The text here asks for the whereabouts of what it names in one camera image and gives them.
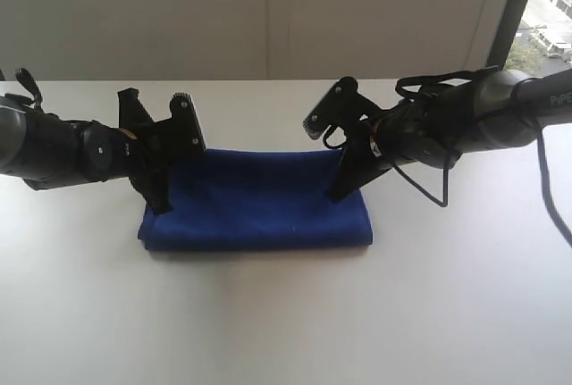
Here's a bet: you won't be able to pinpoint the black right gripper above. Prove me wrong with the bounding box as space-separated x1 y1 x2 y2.
328 109 394 202

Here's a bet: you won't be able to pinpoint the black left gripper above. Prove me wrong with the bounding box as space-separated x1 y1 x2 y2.
115 88 179 215

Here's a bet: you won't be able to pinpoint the blue towel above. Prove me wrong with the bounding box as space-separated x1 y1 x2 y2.
138 149 374 253

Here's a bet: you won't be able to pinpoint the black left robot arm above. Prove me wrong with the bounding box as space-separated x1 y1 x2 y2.
1 88 172 214

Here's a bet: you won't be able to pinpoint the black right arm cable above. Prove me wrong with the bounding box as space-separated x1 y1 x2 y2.
321 67 572 247

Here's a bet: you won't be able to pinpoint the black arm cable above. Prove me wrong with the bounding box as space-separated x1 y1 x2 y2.
321 67 572 247
13 67 46 112

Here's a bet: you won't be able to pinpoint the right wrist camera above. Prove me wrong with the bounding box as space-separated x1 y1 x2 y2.
302 76 383 140

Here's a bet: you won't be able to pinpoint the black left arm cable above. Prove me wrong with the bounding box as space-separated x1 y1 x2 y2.
13 67 46 112

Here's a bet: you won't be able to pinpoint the dark window frame pillar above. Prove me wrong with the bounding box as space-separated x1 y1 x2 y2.
485 0 528 68

